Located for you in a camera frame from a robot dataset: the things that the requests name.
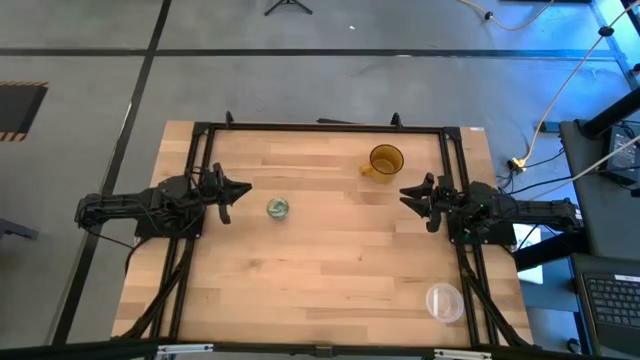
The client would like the black power adapter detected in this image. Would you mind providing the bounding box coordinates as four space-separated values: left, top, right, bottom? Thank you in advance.
606 124 640 185

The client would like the yellow ceramic mug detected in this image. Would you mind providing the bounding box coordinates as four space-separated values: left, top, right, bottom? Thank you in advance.
358 143 405 185

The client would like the white paper sheet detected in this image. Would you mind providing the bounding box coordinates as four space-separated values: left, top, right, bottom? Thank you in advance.
514 223 545 285

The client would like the yellow cable with black ball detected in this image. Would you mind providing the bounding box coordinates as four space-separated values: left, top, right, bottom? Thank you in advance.
455 0 557 32

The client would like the computer keyboard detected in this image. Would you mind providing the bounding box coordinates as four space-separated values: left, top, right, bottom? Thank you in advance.
579 269 640 357

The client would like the black metal beam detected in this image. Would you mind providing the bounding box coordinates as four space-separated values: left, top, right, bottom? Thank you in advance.
579 87 640 140

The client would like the grey furniture foot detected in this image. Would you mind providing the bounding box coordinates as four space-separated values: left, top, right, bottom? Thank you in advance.
0 217 41 241

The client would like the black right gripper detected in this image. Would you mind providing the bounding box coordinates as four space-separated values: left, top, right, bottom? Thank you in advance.
399 172 454 234

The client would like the clear round plastic container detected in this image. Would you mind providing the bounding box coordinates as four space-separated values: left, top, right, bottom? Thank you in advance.
424 282 465 324

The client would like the thick white cable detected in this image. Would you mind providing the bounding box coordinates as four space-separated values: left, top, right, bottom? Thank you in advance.
519 148 640 206

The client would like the yellow cable with yellow plug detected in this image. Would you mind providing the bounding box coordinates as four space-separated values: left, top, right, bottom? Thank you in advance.
508 0 640 174

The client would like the black desk foot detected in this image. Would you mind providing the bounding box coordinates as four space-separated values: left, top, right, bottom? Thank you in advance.
512 232 589 274

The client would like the black floor hatch striped edge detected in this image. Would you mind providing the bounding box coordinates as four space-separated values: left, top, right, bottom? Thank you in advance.
0 80 50 143

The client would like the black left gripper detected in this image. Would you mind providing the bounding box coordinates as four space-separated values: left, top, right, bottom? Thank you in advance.
197 162 253 226

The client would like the black floor cable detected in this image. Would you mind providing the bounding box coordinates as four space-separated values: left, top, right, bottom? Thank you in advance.
497 149 576 197

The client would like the grey desk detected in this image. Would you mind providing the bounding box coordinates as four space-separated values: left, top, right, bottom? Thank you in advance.
558 118 640 360

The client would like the black tripod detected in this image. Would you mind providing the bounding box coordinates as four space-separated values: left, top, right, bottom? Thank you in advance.
263 0 314 17

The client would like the small clear glass jar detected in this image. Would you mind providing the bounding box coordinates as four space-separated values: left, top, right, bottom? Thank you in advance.
265 196 291 222

